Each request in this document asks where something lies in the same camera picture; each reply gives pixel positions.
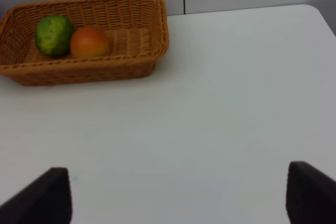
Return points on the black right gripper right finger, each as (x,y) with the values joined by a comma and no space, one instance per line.
(310,194)

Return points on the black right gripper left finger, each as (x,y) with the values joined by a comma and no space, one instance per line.
(46,200)

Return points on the red-yellow peach fruit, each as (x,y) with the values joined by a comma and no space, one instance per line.
(88,42)

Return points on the green lime fruit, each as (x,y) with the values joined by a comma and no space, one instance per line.
(53,34)

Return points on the orange wicker basket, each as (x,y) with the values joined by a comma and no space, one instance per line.
(137,32)

